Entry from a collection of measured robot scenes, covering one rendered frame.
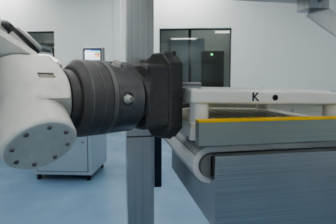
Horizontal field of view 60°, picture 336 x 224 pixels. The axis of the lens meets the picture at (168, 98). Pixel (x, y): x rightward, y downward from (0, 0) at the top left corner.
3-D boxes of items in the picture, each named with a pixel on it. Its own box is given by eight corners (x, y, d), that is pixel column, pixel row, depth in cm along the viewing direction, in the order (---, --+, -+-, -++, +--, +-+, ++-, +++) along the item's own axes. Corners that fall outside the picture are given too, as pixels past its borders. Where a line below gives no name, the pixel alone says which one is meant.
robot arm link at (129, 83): (149, 53, 46) (77, 47, 38) (195, 49, 39) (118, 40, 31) (149, 133, 46) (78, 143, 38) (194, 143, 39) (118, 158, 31)
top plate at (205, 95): (191, 103, 39) (191, 88, 39) (161, 95, 63) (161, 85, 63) (350, 105, 43) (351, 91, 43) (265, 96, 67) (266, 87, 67)
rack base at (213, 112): (189, 140, 39) (190, 123, 39) (160, 118, 63) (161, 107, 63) (348, 138, 44) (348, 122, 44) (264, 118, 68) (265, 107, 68)
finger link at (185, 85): (204, 87, 46) (176, 88, 41) (190, 87, 48) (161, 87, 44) (205, 77, 46) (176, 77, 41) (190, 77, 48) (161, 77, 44)
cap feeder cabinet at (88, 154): (31, 180, 295) (28, 106, 291) (56, 164, 352) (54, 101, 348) (91, 182, 291) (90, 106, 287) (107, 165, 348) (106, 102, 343)
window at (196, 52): (159, 89, 566) (159, 28, 559) (159, 89, 567) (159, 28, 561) (230, 89, 557) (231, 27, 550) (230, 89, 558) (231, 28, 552)
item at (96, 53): (82, 103, 326) (81, 47, 322) (85, 102, 336) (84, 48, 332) (102, 103, 324) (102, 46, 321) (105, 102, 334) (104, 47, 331)
